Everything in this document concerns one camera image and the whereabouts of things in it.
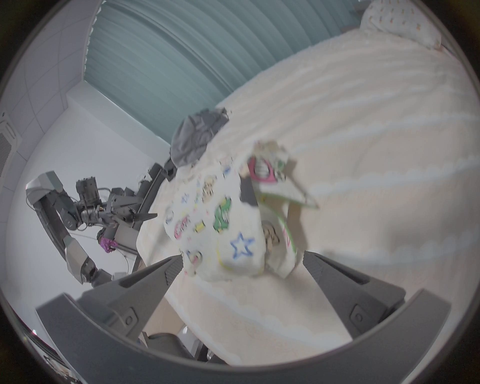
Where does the bed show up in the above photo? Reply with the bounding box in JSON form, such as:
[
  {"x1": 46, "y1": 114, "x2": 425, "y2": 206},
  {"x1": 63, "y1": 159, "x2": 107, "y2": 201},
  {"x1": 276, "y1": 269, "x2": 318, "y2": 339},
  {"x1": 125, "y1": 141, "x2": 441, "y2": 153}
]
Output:
[{"x1": 137, "y1": 11, "x2": 480, "y2": 366}]

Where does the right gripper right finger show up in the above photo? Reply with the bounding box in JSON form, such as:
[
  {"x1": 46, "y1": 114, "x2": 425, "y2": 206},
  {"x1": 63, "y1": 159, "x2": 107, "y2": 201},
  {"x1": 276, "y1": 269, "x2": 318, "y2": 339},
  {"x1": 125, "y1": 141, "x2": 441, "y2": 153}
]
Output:
[{"x1": 302, "y1": 250, "x2": 406, "y2": 343}]

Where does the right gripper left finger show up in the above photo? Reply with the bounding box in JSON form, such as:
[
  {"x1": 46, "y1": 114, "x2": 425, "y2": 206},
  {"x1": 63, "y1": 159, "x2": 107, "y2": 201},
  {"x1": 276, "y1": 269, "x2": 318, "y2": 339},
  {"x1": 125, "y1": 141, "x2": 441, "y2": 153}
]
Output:
[{"x1": 77, "y1": 254, "x2": 185, "y2": 343}]

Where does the blue-green curtain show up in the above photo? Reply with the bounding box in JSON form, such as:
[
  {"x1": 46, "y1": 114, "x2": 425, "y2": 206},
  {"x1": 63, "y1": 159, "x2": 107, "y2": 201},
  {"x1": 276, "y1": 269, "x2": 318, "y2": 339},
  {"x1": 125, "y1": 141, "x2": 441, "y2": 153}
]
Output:
[{"x1": 83, "y1": 0, "x2": 362, "y2": 145}]

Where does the grey garment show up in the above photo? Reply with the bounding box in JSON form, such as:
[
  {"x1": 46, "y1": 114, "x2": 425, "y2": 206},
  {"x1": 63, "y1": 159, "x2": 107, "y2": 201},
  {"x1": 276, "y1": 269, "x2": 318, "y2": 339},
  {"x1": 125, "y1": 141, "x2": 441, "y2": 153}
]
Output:
[{"x1": 170, "y1": 107, "x2": 230, "y2": 169}]

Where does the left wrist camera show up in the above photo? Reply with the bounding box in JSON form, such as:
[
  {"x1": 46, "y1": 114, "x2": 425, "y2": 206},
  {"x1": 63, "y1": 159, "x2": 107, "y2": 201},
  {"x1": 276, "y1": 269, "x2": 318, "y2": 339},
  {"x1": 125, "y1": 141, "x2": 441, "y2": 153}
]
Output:
[{"x1": 75, "y1": 177, "x2": 101, "y2": 206}]

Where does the white printed pillow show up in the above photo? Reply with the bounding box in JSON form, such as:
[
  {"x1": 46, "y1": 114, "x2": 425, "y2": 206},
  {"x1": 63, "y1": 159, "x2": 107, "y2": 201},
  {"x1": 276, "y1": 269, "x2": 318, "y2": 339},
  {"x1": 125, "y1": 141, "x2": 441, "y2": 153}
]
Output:
[{"x1": 360, "y1": 0, "x2": 443, "y2": 49}]

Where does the white printed pyjama top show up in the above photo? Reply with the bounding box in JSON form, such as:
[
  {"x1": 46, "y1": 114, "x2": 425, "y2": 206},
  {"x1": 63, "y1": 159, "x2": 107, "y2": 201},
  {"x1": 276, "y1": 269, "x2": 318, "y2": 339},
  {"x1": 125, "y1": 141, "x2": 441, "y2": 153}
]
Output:
[{"x1": 163, "y1": 139, "x2": 320, "y2": 283}]

